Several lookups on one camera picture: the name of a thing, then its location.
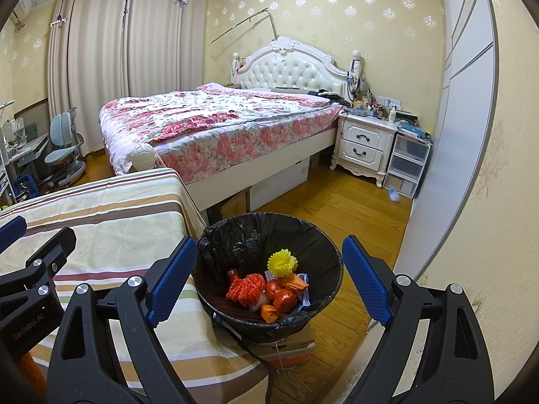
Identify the black bagged trash bin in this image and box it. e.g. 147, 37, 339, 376
196, 212, 344, 343

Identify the orange foam mesh net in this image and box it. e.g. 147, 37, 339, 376
226, 273, 267, 307

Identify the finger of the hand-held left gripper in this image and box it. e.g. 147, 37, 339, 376
0, 226, 77, 304
0, 215, 28, 255

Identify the floral quilt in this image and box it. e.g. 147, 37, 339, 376
99, 83, 344, 175

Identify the dark clothing pile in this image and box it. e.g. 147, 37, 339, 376
307, 88, 350, 106

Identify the clear plastic drawer unit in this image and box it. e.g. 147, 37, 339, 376
383, 128, 434, 200

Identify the yellow foam mesh net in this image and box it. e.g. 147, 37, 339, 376
268, 250, 299, 278

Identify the white air conditioner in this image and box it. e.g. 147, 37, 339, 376
10, 0, 32, 24

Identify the white storage box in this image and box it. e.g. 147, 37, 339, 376
252, 156, 311, 211

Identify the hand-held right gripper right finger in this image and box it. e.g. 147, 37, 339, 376
342, 235, 494, 404

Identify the white wardrobe door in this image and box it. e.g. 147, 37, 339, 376
393, 0, 500, 337

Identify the beige curtain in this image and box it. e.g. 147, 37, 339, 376
124, 0, 210, 95
46, 0, 131, 156

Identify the white nightstand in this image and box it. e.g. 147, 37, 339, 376
330, 111, 399, 189

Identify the brown cardboard box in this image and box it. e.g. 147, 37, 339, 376
217, 189, 252, 222

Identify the white tufted headboard bed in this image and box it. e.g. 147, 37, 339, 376
99, 36, 363, 213

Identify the striped cloth table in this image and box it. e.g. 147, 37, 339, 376
0, 167, 270, 404

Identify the black strap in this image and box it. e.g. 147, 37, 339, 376
215, 315, 281, 404

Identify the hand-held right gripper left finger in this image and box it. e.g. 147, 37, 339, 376
47, 236, 198, 404

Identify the thin metal rod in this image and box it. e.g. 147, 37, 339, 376
209, 7, 279, 47

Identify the study desk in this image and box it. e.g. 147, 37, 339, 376
0, 132, 50, 207

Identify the blue-grey desk chair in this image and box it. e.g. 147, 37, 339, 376
44, 107, 87, 188

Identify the stack of books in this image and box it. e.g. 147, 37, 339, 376
396, 109, 434, 139

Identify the clutter of small bottles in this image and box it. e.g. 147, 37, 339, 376
345, 80, 401, 123

